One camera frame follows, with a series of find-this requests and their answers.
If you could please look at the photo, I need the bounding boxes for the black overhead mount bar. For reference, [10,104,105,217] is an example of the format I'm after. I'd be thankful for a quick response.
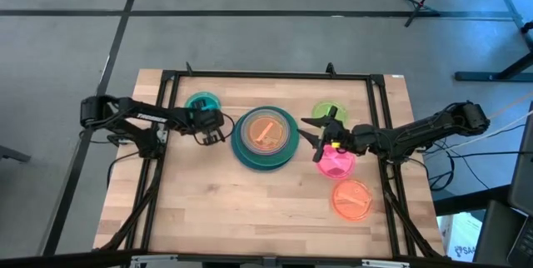
[0,250,533,268]

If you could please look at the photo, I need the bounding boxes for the black desk frame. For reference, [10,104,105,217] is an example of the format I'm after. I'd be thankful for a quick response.
[417,0,533,82]

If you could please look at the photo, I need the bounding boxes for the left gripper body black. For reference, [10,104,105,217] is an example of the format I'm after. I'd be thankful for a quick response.
[193,109,226,135]

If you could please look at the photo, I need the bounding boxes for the orange cup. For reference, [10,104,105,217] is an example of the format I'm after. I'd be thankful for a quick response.
[331,178,373,222]
[248,115,285,150]

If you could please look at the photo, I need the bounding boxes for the large green plastic plate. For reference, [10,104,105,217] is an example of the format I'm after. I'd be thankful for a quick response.
[234,106,298,166]

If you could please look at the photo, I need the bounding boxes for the black metal table frame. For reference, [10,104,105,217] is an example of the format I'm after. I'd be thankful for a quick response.
[97,62,449,261]

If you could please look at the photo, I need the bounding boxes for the grey furniture foot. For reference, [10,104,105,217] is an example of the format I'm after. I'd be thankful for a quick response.
[0,145,32,164]

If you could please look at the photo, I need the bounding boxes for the white cable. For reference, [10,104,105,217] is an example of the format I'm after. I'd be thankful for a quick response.
[477,110,533,141]

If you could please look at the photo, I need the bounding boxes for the green translucent cup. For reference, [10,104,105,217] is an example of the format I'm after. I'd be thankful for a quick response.
[311,101,348,130]

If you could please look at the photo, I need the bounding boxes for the black floor cables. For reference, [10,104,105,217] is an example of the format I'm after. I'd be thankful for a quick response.
[415,134,533,193]

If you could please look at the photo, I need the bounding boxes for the large blue plastic plate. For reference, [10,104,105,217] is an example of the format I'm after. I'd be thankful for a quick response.
[231,107,301,172]

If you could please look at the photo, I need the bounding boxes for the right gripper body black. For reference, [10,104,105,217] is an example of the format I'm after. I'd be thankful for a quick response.
[312,107,357,163]

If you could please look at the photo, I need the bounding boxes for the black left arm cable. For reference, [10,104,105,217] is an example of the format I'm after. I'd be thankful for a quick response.
[106,150,142,189]

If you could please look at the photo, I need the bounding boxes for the teal translucent cup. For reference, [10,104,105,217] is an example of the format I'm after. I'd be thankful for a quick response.
[184,91,222,114]

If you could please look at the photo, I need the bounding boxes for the black floor beam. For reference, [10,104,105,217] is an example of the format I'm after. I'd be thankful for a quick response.
[432,183,514,217]

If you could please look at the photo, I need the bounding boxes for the pink translucent cup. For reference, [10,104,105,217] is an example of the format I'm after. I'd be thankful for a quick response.
[316,144,356,181]

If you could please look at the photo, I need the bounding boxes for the white cardboard box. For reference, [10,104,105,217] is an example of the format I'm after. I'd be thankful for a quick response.
[436,211,481,263]

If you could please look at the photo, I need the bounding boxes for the beige cable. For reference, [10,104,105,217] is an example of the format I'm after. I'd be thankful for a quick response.
[486,92,533,122]

